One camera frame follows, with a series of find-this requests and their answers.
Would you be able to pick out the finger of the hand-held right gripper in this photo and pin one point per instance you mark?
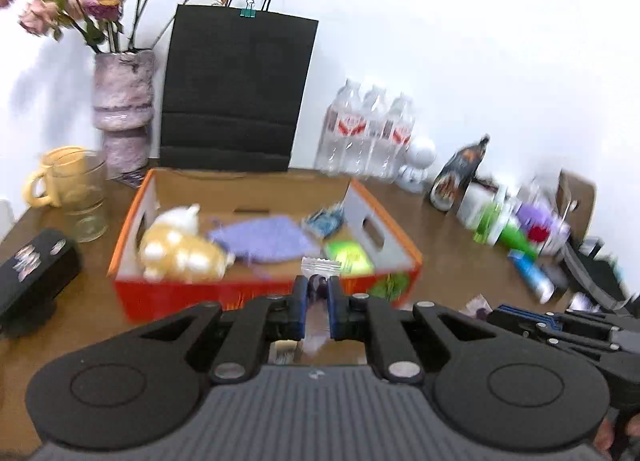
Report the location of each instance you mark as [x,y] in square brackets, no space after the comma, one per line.
[575,341]
[550,319]

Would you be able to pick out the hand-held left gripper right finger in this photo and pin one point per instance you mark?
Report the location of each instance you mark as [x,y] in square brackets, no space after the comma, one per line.
[334,308]

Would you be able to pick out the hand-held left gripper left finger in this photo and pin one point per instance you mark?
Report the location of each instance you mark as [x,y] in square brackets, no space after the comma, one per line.
[300,306]

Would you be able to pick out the green packet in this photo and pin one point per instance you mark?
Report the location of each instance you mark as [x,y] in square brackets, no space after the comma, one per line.
[350,256]

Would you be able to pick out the purple knitted pouch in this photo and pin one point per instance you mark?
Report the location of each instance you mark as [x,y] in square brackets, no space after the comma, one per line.
[265,241]

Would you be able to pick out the blue patterned packet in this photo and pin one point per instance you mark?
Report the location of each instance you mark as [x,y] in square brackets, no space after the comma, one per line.
[325,221]

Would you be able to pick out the red cardboard box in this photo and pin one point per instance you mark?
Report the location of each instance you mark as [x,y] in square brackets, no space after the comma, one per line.
[200,296]

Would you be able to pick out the white and tan plush toy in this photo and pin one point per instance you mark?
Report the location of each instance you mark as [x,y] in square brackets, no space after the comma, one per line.
[175,251]

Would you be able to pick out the wooden desktop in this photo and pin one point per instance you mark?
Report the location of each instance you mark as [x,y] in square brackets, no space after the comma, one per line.
[95,291]

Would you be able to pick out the person's right hand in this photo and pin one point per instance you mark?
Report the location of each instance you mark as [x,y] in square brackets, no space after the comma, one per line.
[606,436]

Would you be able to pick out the blue tube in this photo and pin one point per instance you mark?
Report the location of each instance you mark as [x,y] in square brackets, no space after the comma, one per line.
[532,276]

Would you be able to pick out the purple gift bag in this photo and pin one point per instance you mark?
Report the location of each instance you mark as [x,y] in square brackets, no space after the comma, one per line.
[542,221]

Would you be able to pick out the green tube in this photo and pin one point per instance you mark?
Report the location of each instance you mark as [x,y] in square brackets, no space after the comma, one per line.
[505,231]

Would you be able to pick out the brown cardboard piece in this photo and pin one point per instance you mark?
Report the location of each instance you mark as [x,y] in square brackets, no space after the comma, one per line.
[580,201]

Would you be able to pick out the white jar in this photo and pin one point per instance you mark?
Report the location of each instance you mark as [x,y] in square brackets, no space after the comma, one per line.
[472,208]

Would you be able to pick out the white robot figurine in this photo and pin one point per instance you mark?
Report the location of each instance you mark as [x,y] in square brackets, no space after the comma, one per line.
[417,161]

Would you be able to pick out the dark sauce pouch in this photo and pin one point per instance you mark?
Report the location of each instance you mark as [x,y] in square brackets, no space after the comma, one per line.
[457,176]

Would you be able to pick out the black paper bag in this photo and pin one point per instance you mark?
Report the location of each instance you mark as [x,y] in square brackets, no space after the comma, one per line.
[235,91]

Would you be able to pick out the clear glass cup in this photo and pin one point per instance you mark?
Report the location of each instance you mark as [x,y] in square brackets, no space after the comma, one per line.
[82,201]

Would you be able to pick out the black power adapter box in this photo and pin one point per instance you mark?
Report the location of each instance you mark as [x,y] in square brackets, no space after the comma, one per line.
[35,276]

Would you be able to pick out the yellow mug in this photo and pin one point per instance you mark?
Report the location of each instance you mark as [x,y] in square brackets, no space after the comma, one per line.
[42,181]

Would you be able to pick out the green binder clip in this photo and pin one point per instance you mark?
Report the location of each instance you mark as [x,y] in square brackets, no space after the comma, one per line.
[248,9]

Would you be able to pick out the white printed card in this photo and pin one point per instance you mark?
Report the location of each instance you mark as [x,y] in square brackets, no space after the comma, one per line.
[5,218]

